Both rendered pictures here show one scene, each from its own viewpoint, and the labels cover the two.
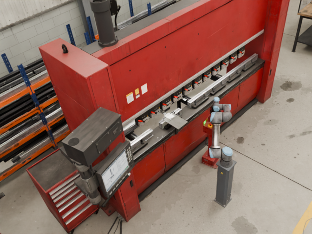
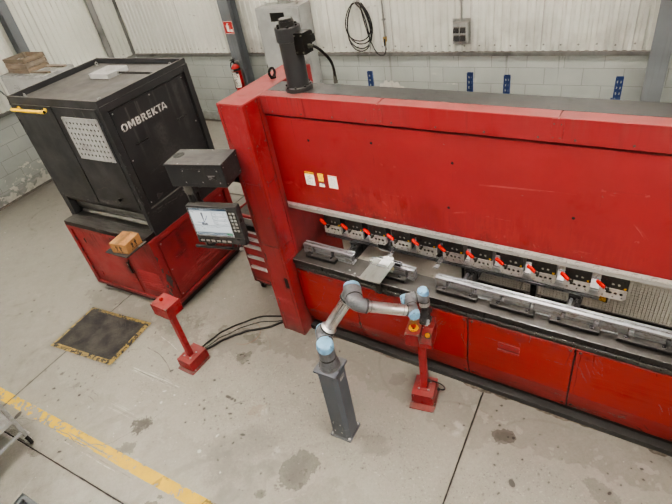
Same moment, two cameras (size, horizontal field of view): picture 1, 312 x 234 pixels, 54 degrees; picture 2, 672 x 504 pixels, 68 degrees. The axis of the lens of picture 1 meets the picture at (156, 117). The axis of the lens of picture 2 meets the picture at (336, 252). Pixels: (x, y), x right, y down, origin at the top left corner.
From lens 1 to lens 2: 3.72 m
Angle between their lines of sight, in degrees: 59
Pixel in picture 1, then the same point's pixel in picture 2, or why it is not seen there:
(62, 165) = not seen: hidden behind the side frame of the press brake
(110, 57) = (276, 104)
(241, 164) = (435, 446)
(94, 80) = (225, 112)
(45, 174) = not seen: hidden behind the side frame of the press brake
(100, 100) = (235, 142)
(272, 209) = not seen: outside the picture
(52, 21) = (580, 74)
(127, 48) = (300, 106)
